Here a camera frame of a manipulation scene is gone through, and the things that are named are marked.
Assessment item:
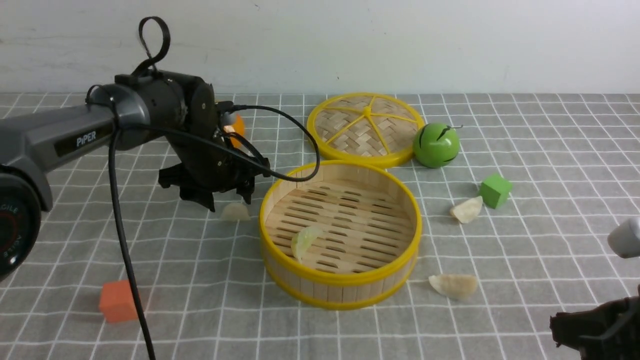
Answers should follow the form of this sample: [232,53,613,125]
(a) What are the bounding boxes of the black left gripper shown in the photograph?
[158,80,260,212]

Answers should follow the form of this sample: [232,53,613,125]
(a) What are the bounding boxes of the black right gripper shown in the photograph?
[550,295,640,360]

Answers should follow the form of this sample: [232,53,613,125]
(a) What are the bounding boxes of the white dumpling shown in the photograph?
[449,196,483,224]
[220,202,251,222]
[428,273,479,301]

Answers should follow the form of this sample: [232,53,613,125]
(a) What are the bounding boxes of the pale green dumpling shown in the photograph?
[290,225,323,264]

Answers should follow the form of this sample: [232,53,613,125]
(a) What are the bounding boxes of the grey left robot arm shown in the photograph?
[0,71,269,280]

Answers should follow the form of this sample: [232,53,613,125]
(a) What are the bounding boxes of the bamboo steamer tray yellow rims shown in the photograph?
[258,161,423,310]

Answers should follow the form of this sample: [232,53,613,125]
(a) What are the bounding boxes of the woven bamboo steamer lid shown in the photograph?
[306,92,426,169]

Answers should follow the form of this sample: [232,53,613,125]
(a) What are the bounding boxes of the orange toy pear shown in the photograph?
[220,112,245,150]

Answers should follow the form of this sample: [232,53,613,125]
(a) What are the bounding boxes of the grey checked tablecloth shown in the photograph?
[0,93,640,360]

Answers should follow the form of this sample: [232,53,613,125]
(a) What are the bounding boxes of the orange foam cube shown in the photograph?
[98,279,138,324]

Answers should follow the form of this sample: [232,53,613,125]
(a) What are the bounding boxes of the green foam cube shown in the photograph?
[478,172,513,209]

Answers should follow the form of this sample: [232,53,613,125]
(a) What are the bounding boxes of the green toy apple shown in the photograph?
[413,122,461,169]

